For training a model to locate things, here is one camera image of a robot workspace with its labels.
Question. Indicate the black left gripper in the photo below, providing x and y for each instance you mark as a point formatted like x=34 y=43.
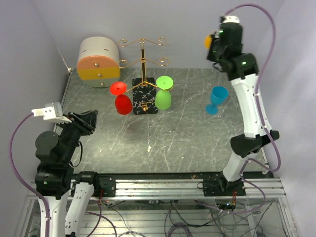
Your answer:
x=85 y=122

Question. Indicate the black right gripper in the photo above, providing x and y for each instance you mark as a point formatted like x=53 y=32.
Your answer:
x=215 y=37

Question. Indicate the orange plastic wine glass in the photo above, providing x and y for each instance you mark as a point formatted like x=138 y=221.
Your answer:
x=208 y=41

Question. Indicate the red plastic wine glass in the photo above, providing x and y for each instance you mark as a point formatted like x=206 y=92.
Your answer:
x=123 y=103

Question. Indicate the blue plastic wine glass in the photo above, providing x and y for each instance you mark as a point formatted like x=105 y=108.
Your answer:
x=218 y=96

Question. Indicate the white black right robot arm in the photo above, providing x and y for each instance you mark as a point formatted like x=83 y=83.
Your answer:
x=242 y=71

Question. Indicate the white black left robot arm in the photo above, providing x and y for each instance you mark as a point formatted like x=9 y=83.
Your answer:
x=54 y=175

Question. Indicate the green plastic wine glass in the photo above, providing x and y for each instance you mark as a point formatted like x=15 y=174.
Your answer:
x=163 y=96

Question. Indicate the round white drawer cabinet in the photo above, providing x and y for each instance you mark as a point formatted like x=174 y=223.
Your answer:
x=97 y=64

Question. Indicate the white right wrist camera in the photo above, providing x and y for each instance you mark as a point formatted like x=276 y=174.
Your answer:
x=230 y=19

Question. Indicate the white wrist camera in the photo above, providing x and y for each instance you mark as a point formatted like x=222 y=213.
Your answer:
x=51 y=112
x=230 y=19

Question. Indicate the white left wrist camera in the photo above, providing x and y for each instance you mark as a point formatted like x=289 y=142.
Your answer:
x=51 y=112

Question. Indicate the gold wire glass rack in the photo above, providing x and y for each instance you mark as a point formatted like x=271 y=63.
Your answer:
x=144 y=88

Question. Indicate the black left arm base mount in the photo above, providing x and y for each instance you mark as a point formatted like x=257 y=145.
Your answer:
x=104 y=186

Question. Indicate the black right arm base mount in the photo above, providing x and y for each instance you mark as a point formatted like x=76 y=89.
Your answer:
x=220 y=187

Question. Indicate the aluminium rail frame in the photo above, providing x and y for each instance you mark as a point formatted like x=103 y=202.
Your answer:
x=171 y=205

